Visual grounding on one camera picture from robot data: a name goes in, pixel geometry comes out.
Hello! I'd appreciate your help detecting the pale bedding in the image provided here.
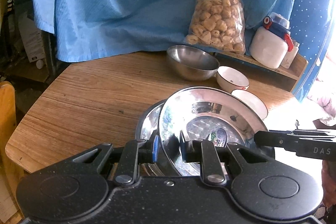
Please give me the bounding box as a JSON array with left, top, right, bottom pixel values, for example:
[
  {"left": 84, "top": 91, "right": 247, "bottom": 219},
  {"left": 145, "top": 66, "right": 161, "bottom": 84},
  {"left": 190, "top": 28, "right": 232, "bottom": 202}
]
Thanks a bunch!
[{"left": 306, "top": 93, "right": 336, "bottom": 127}]

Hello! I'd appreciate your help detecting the yellow wooden chair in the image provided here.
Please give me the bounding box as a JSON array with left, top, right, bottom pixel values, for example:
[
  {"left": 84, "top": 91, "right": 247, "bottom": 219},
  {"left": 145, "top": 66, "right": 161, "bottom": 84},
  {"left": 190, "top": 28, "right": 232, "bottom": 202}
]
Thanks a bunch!
[{"left": 0, "top": 81, "right": 25, "bottom": 224}]

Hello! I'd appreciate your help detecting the blue dotted tent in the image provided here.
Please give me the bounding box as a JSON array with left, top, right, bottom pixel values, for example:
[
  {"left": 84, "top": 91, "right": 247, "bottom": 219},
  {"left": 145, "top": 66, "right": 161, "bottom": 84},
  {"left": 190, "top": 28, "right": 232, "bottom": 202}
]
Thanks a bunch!
[{"left": 288, "top": 0, "right": 336, "bottom": 103}]

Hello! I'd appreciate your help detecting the wooden shelf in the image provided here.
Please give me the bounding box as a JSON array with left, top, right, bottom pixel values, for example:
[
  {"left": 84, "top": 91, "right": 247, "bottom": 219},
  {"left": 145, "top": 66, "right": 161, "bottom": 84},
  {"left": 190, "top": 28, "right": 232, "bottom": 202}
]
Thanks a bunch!
[{"left": 215, "top": 51, "right": 309, "bottom": 92}]

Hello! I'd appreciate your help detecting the steel plate with sticker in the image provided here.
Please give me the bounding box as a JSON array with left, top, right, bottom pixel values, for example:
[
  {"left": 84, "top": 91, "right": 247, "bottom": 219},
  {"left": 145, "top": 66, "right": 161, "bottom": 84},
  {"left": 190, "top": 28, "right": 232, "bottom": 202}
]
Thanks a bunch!
[{"left": 157, "top": 86, "right": 269, "bottom": 178}]

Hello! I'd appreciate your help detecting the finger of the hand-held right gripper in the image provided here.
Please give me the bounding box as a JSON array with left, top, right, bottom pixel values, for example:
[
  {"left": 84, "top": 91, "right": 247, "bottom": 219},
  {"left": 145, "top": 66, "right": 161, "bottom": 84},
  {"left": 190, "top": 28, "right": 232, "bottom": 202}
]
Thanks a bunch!
[{"left": 253, "top": 130, "right": 336, "bottom": 153}]

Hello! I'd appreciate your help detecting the white thermos cup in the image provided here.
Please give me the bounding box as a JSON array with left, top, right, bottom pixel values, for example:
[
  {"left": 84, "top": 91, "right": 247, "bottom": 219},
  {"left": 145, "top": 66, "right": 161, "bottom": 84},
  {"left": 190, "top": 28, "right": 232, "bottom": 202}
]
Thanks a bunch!
[{"left": 280, "top": 40, "right": 300, "bottom": 69}]

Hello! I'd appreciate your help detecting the white cardboard box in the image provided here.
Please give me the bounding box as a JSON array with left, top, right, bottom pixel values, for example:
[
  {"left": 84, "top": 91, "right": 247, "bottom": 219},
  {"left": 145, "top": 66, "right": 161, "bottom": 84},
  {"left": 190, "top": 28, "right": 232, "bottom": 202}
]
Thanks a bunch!
[{"left": 19, "top": 13, "right": 45, "bottom": 62}]

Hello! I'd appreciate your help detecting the white ceramic plate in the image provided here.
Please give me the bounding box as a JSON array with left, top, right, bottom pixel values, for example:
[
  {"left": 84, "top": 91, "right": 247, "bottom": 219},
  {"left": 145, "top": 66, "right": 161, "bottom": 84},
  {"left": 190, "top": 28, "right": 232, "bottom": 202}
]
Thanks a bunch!
[{"left": 231, "top": 89, "right": 269, "bottom": 120}]

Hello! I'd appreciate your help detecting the white bowl with red stripes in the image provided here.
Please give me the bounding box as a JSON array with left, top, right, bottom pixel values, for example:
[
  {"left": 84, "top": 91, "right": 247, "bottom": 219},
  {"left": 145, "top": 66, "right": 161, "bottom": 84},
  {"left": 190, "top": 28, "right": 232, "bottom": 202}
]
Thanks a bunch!
[{"left": 216, "top": 66, "right": 250, "bottom": 92}]

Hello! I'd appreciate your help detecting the clear bag of puffed snacks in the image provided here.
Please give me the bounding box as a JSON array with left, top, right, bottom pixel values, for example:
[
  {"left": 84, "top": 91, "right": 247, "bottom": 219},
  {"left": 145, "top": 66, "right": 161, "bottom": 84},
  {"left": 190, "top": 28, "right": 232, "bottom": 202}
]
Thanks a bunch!
[{"left": 184, "top": 0, "right": 247, "bottom": 54}]

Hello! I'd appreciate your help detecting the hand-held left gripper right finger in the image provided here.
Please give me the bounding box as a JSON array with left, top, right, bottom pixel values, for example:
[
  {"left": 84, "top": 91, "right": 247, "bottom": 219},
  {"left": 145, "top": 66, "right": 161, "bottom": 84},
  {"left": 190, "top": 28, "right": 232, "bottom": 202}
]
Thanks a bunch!
[{"left": 181, "top": 139, "right": 269, "bottom": 186}]

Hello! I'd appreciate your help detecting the steel bowl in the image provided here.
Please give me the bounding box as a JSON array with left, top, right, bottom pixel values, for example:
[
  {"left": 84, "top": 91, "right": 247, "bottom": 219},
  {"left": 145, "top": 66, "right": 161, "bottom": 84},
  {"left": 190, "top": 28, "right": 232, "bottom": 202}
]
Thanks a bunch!
[{"left": 166, "top": 45, "right": 220, "bottom": 81}]

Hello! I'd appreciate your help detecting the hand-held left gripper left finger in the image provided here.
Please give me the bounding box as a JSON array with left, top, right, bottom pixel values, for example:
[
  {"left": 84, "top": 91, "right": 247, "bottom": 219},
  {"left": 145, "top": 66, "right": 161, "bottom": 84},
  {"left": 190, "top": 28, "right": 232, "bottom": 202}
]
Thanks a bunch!
[{"left": 71, "top": 135, "right": 159, "bottom": 186}]

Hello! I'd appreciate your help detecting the white jug with blue lid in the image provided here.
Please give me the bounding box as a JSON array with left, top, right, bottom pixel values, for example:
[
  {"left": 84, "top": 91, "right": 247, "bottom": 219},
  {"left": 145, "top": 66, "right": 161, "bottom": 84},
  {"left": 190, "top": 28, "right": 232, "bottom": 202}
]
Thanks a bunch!
[{"left": 249, "top": 12, "right": 294, "bottom": 69}]

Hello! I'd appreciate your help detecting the light blue cloth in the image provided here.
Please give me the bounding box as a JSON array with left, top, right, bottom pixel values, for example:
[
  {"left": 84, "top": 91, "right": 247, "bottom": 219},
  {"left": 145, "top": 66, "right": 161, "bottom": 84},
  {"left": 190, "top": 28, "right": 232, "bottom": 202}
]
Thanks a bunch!
[{"left": 13, "top": 0, "right": 300, "bottom": 62}]

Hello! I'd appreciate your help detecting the plain steel plate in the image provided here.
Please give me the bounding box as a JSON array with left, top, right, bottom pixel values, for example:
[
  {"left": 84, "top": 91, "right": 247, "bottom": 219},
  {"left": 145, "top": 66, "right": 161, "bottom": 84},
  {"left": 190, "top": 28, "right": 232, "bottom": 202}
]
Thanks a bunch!
[{"left": 135, "top": 100, "right": 181, "bottom": 178}]

